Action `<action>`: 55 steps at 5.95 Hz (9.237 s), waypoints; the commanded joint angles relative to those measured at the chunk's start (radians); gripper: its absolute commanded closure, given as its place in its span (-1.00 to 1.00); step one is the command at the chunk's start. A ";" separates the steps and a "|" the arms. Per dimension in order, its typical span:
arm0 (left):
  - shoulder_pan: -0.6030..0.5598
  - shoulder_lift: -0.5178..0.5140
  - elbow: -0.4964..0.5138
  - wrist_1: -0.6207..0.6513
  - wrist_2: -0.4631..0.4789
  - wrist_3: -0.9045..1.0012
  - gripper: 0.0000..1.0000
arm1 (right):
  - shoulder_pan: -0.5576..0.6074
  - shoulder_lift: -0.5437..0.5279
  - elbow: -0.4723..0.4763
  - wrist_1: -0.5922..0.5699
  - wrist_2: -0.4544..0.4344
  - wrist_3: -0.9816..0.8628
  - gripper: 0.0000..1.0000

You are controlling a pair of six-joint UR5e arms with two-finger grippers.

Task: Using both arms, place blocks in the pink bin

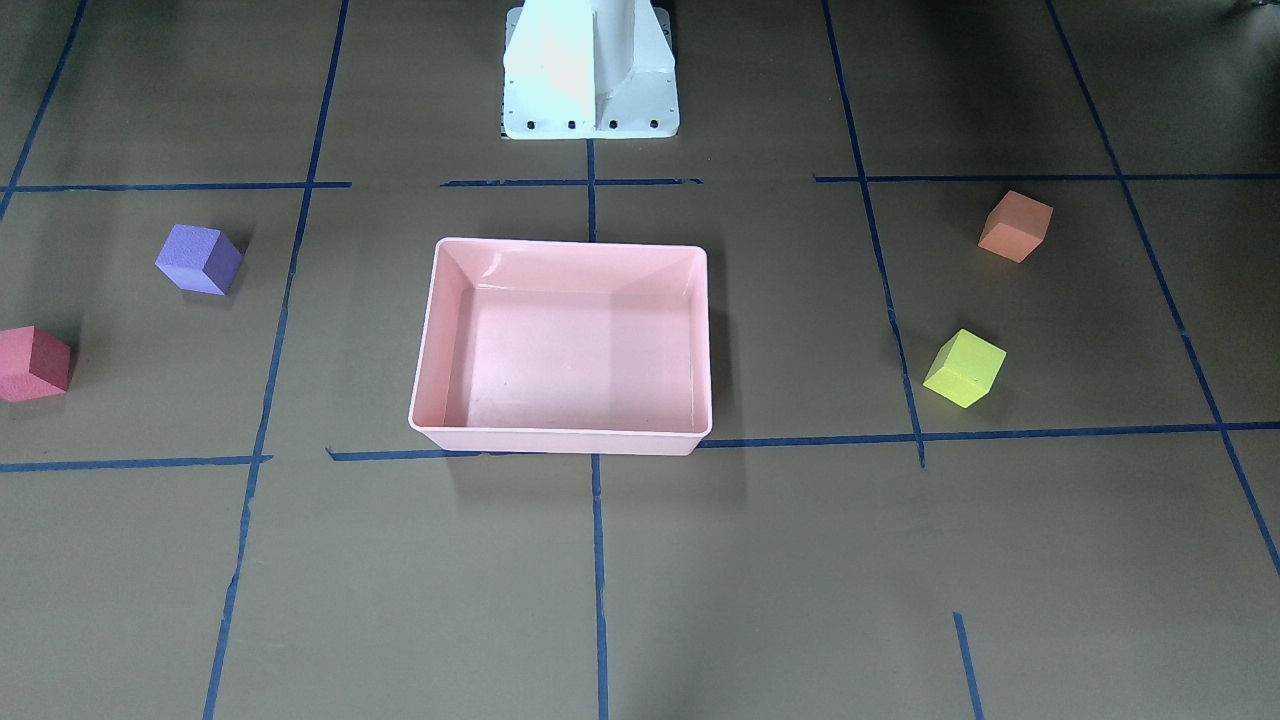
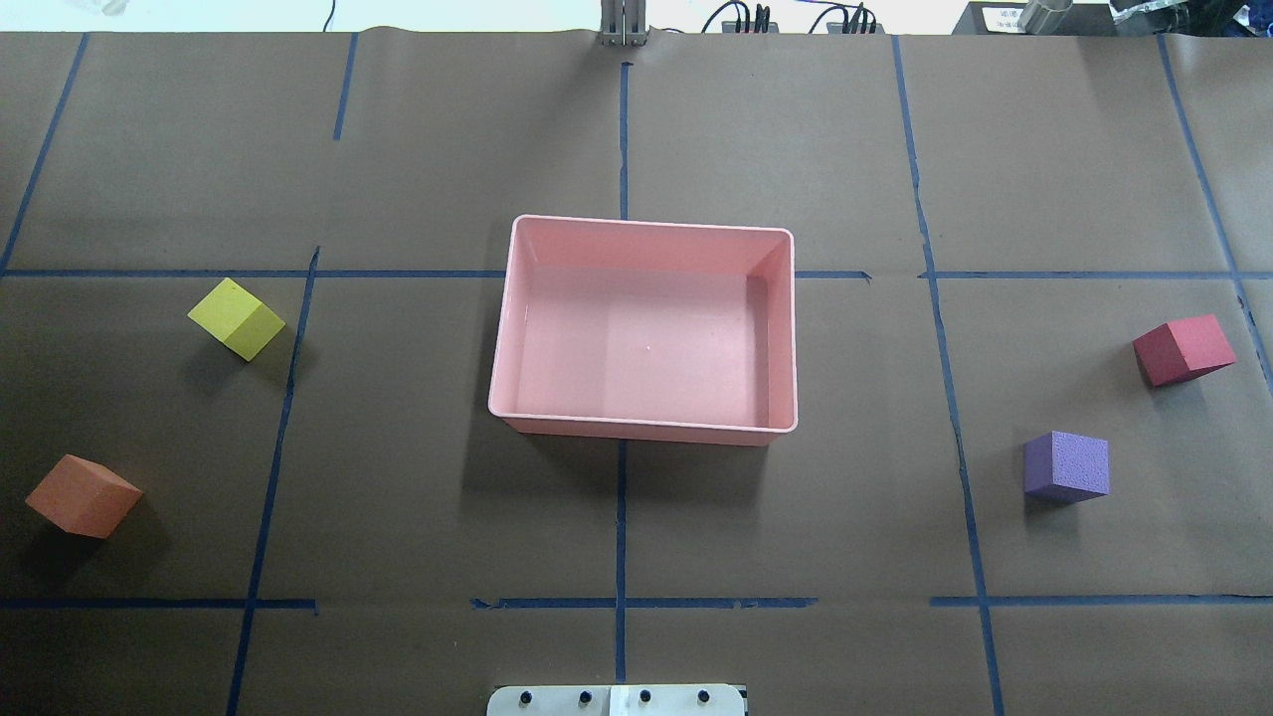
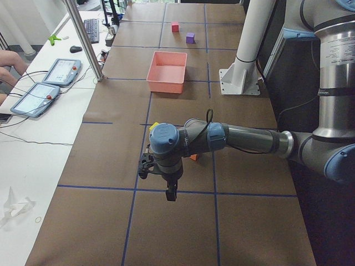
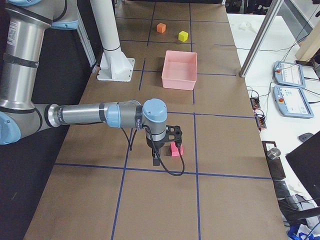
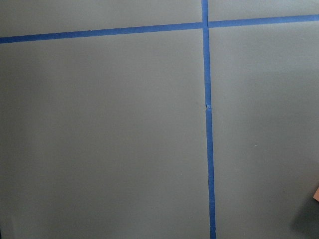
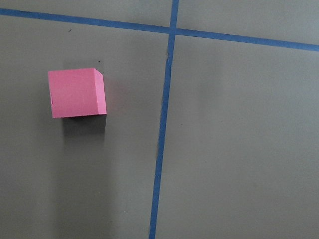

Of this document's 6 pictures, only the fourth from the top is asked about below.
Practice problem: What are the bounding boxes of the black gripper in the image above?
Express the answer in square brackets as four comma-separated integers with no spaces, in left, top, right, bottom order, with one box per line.
[146,138,163,166]

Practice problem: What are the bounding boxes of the red foam block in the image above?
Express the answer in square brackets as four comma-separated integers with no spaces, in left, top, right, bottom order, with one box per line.
[170,142,184,157]

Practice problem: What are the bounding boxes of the yellow foam block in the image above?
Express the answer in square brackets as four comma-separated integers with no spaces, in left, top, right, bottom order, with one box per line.
[178,31,189,43]

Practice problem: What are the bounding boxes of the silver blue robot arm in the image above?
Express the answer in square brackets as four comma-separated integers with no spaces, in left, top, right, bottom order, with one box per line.
[0,0,169,166]

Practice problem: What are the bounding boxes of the pink plastic bin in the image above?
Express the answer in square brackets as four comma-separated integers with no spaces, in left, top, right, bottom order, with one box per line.
[161,50,198,91]

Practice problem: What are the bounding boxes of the lower orange connector box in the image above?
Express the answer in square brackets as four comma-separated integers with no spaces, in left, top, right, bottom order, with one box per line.
[254,114,267,130]

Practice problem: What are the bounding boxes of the orange connector box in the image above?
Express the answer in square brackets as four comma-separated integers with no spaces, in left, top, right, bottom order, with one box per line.
[250,96,261,109]
[254,114,267,130]

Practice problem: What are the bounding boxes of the upper orange connector box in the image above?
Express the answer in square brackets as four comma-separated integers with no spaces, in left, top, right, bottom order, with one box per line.
[250,96,261,109]

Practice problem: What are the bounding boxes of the small metal cylinder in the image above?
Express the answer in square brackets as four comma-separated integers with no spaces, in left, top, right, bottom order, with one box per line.
[267,147,281,160]

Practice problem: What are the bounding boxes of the orange foam block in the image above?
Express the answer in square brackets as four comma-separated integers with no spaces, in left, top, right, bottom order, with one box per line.
[156,22,167,34]

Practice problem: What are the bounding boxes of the lower teach pendant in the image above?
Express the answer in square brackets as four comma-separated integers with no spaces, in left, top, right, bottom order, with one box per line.
[273,85,314,119]

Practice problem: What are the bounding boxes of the teach pendant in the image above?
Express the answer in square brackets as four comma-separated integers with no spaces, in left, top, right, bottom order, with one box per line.
[273,85,314,119]
[273,60,306,88]

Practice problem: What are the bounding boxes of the black computer mouse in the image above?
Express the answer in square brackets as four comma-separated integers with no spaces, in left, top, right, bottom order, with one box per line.
[298,132,314,143]

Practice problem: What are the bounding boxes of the black monitor corner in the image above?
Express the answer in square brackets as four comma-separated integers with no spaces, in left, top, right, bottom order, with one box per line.
[285,142,320,206]

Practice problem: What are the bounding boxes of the upper teach pendant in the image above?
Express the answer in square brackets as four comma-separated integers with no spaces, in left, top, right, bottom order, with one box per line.
[273,60,306,88]

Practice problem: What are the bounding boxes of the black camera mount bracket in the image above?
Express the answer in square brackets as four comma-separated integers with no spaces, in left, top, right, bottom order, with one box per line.
[162,125,183,149]

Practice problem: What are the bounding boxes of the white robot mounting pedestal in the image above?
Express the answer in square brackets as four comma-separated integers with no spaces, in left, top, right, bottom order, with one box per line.
[90,0,135,82]

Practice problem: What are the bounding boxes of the aluminium frame post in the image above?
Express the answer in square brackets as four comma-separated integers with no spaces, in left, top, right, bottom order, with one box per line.
[239,0,284,78]

